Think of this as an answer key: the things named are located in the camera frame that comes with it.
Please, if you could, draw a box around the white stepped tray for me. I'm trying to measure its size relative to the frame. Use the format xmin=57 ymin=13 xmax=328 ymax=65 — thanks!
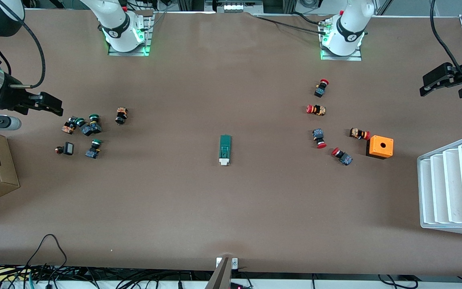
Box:
xmin=417 ymin=134 xmax=462 ymax=238

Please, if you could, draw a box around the metal mount bracket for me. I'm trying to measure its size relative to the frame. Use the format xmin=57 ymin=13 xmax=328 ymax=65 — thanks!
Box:
xmin=216 ymin=257 xmax=239 ymax=269

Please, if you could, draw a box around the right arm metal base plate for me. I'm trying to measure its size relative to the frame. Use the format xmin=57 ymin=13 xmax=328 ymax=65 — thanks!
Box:
xmin=108 ymin=11 xmax=154 ymax=57

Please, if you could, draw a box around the black looped cable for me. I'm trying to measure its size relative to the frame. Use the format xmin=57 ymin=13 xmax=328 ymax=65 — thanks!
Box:
xmin=26 ymin=234 xmax=68 ymax=277

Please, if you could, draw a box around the green circuit board module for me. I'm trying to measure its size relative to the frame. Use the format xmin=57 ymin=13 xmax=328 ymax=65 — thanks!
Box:
xmin=219 ymin=135 xmax=232 ymax=166

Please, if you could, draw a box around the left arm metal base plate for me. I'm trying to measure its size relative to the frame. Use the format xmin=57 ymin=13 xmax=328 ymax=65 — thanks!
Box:
xmin=320 ymin=19 xmax=363 ymax=61

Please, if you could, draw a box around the brown camera post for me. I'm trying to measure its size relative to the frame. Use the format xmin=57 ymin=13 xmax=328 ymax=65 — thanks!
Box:
xmin=205 ymin=258 xmax=231 ymax=289

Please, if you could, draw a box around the red button blue body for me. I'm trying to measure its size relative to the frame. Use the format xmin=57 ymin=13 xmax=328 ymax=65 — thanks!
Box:
xmin=312 ymin=128 xmax=327 ymax=149
xmin=314 ymin=79 xmax=329 ymax=98
xmin=331 ymin=147 xmax=353 ymax=166

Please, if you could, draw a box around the yellow label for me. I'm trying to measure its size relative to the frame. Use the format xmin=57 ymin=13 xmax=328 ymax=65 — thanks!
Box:
xmin=0 ymin=268 xmax=27 ymax=281

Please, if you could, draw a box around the black square push button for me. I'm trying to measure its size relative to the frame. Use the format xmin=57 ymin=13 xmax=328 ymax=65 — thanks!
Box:
xmin=55 ymin=142 xmax=75 ymax=156

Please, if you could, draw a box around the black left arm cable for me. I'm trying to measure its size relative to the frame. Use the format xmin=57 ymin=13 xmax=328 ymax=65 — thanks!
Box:
xmin=430 ymin=0 xmax=462 ymax=83

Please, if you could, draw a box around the black cable to arm base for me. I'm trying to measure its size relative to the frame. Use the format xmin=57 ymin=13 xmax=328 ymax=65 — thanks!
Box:
xmin=255 ymin=14 xmax=330 ymax=36

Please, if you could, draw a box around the orange box with hole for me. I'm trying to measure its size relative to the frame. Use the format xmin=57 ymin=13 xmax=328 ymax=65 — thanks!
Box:
xmin=366 ymin=136 xmax=394 ymax=160

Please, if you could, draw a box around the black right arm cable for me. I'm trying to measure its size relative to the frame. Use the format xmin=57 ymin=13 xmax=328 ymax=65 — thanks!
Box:
xmin=0 ymin=0 xmax=47 ymax=89

